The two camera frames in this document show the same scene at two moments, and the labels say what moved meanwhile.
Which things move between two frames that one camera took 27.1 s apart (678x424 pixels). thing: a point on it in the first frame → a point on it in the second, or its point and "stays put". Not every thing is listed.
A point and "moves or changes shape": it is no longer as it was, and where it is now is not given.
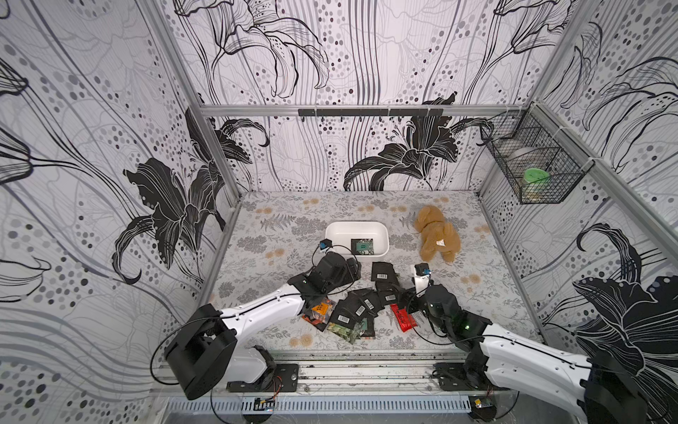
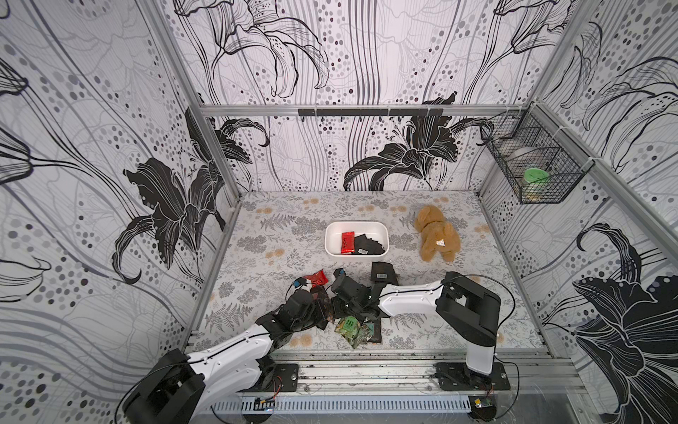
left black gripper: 350,270 → 322,314
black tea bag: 387,298 moves or changes shape
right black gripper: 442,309 → 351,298
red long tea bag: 405,321 → 348,242
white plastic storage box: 360,239 stays put
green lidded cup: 534,184 stays put
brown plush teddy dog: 437,235 stays put
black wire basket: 541,157 stays put
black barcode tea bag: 383,272 → 366,246
